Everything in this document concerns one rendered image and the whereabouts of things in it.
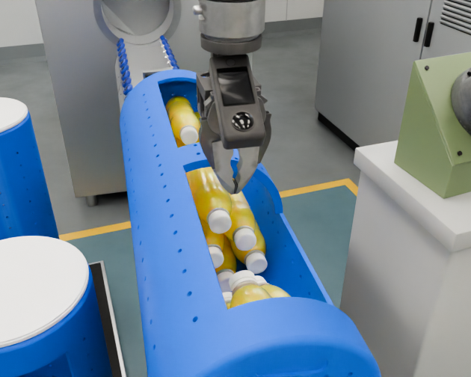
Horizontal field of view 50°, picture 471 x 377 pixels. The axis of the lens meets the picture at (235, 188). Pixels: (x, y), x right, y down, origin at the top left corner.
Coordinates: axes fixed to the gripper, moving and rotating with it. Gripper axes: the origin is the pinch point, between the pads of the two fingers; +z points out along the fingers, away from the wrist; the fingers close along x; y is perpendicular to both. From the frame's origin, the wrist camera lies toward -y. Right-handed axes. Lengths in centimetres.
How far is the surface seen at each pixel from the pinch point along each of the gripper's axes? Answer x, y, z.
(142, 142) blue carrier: 10.2, 36.0, 10.5
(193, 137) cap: -1.6, 46.2, 16.0
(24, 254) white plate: 35, 26, 26
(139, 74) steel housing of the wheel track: 4, 149, 39
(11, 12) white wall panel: 102, 478, 89
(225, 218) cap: -1.4, 12.8, 14.6
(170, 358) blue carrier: 11.8, -16.2, 11.3
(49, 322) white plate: 29.1, 7.0, 25.7
